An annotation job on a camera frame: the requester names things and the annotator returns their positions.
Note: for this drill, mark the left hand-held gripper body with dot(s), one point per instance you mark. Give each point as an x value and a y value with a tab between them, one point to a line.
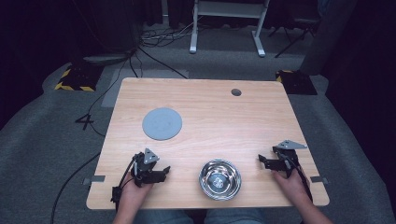
146	166

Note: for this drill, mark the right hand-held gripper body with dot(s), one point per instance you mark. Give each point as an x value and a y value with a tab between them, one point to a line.
286	155

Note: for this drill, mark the person's right hand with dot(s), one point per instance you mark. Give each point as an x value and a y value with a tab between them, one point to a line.
288	185

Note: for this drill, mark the person's left hand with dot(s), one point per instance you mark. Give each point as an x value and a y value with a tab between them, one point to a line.
134	191

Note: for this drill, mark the grey tape strip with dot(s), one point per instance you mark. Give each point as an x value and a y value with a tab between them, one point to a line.
97	179
318	179

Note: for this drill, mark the round grey mat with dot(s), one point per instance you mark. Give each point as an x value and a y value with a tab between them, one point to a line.
162	123

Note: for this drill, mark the stainless steel bowl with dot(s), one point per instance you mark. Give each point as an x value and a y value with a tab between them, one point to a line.
220	179

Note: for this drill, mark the person's blue jeans legs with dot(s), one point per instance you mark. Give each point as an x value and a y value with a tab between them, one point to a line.
230	216

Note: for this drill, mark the black yellow striped base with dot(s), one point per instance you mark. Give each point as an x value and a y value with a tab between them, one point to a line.
297	82
79	77

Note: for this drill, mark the black tape floor mark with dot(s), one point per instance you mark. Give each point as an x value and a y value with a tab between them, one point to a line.
84	121

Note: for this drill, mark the black tripod stand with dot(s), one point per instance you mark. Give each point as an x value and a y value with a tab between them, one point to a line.
295	34

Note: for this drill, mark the white metal desk frame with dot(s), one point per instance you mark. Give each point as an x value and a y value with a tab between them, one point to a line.
229	8

